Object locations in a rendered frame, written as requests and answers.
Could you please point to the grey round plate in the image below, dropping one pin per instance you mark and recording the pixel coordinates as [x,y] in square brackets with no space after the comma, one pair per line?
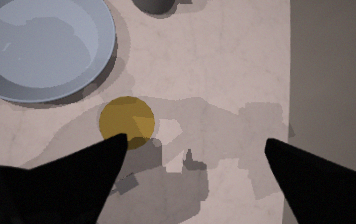
[51,49]

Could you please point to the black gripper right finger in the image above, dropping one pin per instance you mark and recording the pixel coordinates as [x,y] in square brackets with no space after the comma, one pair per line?
[317,190]

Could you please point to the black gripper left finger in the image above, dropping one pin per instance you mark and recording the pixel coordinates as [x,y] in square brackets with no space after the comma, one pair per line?
[70,190]

